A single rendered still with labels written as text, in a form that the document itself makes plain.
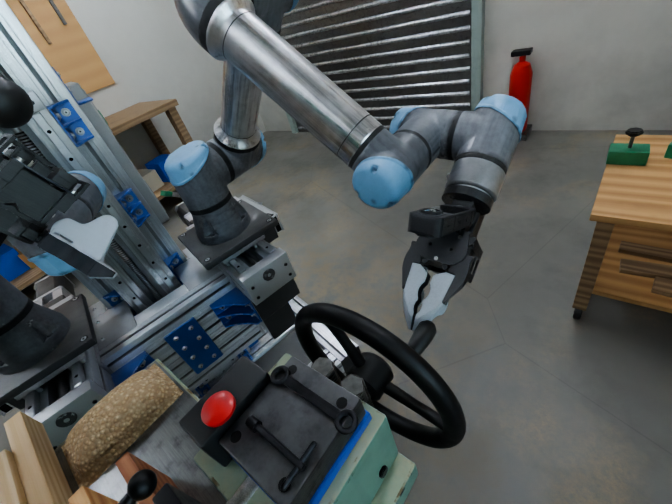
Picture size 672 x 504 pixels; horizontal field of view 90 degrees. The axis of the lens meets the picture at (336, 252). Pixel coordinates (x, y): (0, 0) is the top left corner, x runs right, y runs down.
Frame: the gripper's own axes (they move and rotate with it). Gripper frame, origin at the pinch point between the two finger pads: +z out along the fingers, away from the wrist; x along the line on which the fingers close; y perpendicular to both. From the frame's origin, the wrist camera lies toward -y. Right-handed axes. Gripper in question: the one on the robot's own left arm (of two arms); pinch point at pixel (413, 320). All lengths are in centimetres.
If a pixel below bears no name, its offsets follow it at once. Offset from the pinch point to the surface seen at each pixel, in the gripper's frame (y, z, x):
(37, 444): -22.3, 32.6, 30.3
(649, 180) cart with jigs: 86, -74, -25
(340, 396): -17.3, 8.9, -2.7
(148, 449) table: -15.9, 27.1, 18.8
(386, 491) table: -7.1, 17.1, -6.5
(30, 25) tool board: -14, -88, 338
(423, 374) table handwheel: -5.0, 5.3, -5.1
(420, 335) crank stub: -2.5, 1.4, -2.4
